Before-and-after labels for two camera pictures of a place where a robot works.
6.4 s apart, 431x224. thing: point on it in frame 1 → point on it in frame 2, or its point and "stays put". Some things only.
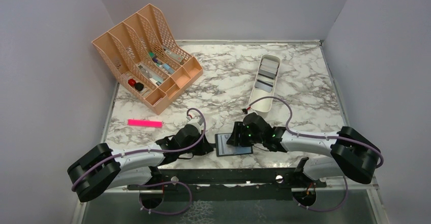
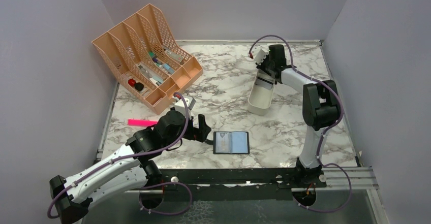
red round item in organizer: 131,82 stays put
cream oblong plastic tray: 265,82 stays put
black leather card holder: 223,149 stays put
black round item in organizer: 139,86 stays put
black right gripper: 238,130 → 262,66
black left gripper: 205,147 → 202,131
